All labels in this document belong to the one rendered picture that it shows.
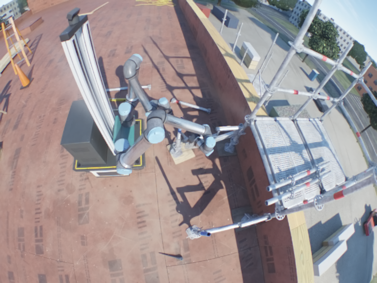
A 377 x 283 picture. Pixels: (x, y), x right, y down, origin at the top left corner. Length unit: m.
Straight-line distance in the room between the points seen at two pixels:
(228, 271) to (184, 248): 0.66
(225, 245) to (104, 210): 1.56
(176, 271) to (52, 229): 1.73
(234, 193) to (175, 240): 0.99
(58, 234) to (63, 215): 0.28
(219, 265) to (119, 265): 1.20
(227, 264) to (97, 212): 1.75
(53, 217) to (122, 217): 1.06
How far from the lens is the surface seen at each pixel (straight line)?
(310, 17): 1.41
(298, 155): 2.08
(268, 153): 1.78
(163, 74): 3.44
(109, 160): 2.00
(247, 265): 2.38
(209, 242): 2.14
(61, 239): 2.52
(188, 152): 2.30
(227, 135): 2.10
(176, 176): 2.17
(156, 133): 1.07
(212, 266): 2.21
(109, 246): 2.20
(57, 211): 2.56
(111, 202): 2.20
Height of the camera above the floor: 2.07
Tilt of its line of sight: 59 degrees down
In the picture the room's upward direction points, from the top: 15 degrees clockwise
